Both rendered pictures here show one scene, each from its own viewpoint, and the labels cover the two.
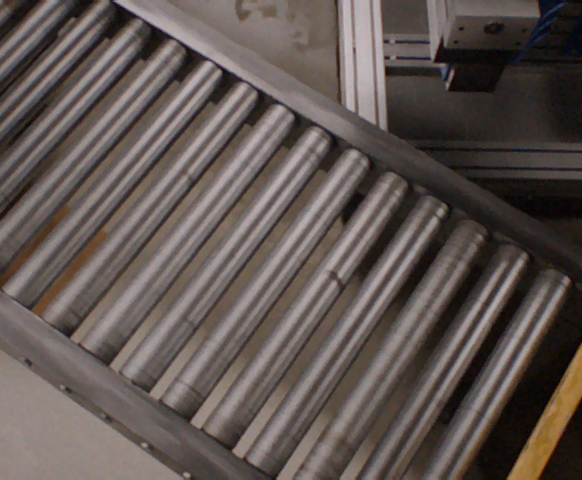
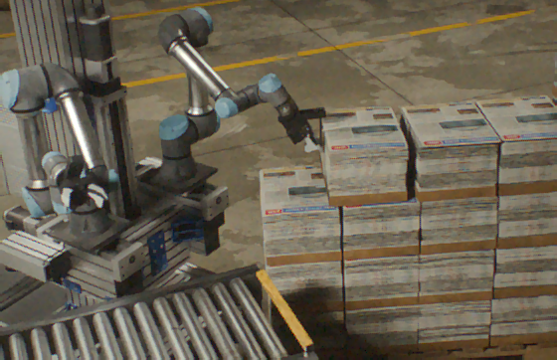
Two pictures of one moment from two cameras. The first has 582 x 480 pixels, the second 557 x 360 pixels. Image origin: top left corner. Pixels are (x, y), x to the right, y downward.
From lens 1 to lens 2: 198 cm
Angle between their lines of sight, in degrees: 48
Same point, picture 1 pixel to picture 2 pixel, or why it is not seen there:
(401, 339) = (215, 322)
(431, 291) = (207, 308)
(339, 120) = (121, 301)
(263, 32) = not seen: outside the picture
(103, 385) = not seen: outside the picture
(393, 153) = (149, 294)
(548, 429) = (278, 300)
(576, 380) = (271, 287)
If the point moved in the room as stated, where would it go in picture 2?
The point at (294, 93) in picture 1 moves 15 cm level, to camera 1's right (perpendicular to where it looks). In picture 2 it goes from (96, 307) to (133, 286)
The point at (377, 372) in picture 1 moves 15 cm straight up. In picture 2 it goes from (220, 332) to (215, 291)
